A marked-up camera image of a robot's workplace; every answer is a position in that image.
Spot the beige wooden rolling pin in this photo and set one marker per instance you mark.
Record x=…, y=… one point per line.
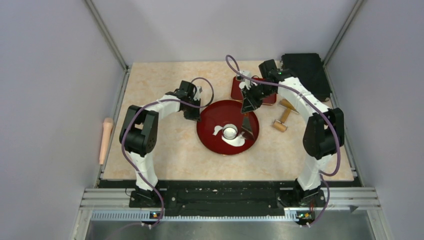
x=107, y=127

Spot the wooden roller tool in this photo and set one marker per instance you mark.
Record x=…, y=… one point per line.
x=280, y=124

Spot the round red tray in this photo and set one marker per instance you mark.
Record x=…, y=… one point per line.
x=221, y=113

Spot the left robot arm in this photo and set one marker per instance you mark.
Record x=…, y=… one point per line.
x=139, y=133

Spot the white dough scrap strip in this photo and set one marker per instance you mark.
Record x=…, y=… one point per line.
x=217, y=129

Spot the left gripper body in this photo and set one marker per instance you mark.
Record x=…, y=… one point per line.
x=191, y=113

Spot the black case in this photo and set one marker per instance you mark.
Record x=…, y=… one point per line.
x=308, y=67

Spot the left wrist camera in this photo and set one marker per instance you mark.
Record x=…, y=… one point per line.
x=197, y=93

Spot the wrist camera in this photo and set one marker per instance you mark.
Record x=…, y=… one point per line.
x=244, y=79
x=197, y=93

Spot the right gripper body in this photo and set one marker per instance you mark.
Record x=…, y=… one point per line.
x=259, y=92

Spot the rectangular red tray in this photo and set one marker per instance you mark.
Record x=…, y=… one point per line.
x=236, y=93

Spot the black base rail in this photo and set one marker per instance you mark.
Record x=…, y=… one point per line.
x=220, y=199

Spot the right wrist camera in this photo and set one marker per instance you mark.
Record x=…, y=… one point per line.
x=244, y=79

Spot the white dough ball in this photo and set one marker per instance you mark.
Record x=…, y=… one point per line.
x=237, y=141

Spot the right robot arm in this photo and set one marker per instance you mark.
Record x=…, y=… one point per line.
x=324, y=132

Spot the metal ring cutter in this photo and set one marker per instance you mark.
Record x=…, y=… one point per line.
x=229, y=131

